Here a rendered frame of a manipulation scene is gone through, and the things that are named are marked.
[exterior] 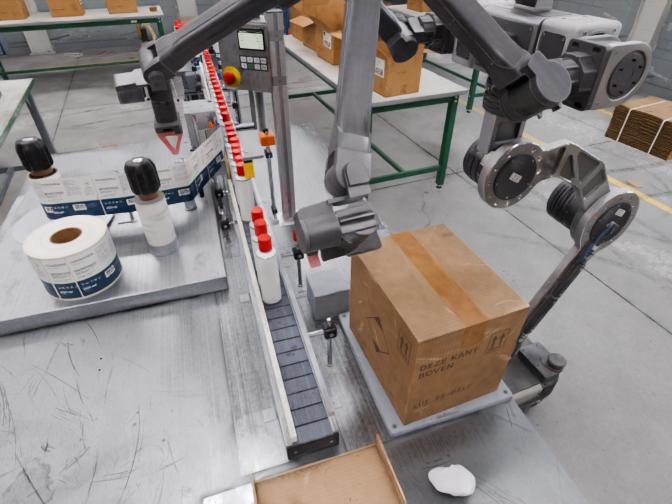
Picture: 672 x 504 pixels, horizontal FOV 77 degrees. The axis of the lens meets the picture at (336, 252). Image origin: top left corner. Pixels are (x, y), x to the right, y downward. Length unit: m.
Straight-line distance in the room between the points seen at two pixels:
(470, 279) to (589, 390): 1.51
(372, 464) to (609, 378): 1.67
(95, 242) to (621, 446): 2.07
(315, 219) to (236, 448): 0.54
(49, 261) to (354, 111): 0.88
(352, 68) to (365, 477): 0.75
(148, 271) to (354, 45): 0.90
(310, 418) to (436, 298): 0.36
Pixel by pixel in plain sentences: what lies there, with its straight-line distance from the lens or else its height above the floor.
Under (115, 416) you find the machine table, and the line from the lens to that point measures 1.11.
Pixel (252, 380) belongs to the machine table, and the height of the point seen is 0.83.
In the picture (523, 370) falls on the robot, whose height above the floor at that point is 0.24.
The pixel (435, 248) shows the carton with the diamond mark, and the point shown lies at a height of 1.12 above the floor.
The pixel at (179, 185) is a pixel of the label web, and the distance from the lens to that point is 1.54.
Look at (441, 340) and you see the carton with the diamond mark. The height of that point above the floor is 1.10.
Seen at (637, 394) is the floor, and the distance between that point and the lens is 2.44.
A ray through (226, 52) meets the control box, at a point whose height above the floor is 1.39.
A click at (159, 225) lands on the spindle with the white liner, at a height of 0.99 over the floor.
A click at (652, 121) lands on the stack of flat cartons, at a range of 4.92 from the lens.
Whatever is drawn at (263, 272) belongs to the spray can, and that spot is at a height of 0.99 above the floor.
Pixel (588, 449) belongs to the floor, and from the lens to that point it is 2.15.
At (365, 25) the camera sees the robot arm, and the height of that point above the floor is 1.56.
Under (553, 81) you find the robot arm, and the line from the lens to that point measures 0.89.
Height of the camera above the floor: 1.69
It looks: 38 degrees down
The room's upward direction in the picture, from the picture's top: straight up
